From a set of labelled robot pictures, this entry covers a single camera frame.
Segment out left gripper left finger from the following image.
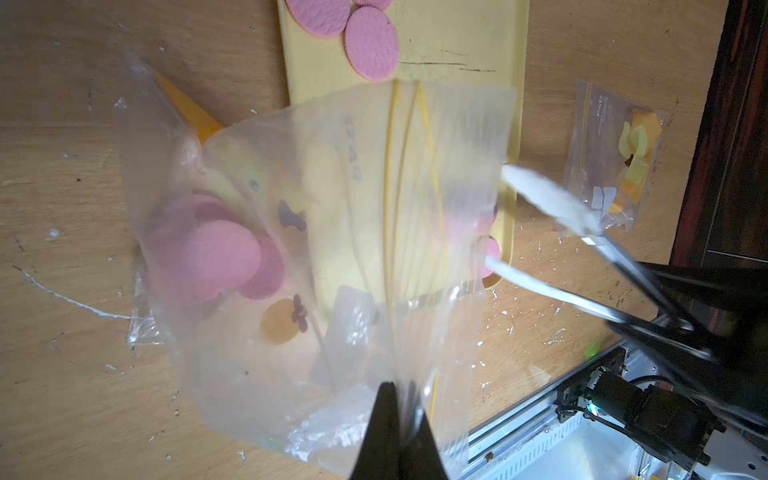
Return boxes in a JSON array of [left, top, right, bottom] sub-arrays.
[[349, 382, 400, 480]]

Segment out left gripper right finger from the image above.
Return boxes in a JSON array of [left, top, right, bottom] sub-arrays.
[[400, 416, 449, 480]]

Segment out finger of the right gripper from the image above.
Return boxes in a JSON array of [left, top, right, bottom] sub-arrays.
[[639, 262, 767, 312], [608, 320, 767, 426]]

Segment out metal tongs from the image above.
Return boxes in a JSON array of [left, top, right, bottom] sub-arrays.
[[484, 163, 715, 361]]

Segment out pink round cookie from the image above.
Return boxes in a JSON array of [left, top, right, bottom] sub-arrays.
[[286, 0, 351, 39], [354, 0, 393, 11], [167, 220, 261, 302], [343, 6, 399, 82], [238, 236, 286, 300]]

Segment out clear resealable bag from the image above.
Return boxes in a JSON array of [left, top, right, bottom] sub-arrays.
[[563, 80, 667, 230], [115, 53, 516, 479]]

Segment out yellow tray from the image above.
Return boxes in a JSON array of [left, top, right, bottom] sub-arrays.
[[263, 15, 516, 313]]

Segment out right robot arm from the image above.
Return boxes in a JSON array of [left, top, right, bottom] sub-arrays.
[[555, 262, 767, 479]]

